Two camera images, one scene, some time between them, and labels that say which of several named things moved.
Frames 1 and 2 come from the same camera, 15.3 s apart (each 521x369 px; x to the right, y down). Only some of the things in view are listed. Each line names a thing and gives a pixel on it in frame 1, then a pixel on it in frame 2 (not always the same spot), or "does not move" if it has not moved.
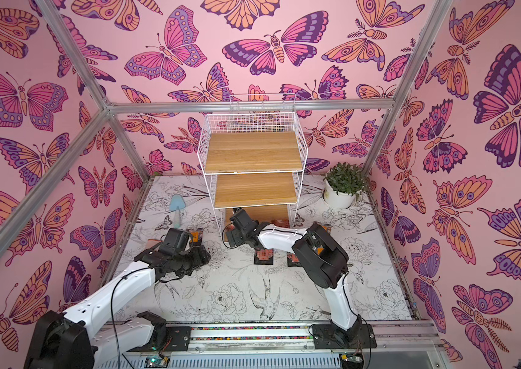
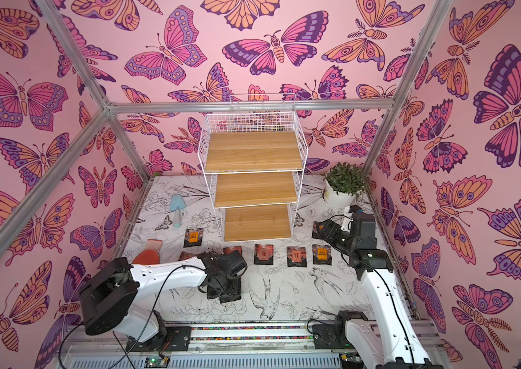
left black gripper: (200, 257) → (215, 294)
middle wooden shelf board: (257, 189) does not move
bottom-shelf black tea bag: (293, 260) → (232, 288)
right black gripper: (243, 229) → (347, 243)
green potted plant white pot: (344, 183) does not move
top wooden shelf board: (247, 151) does not move
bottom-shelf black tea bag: (263, 257) does not move
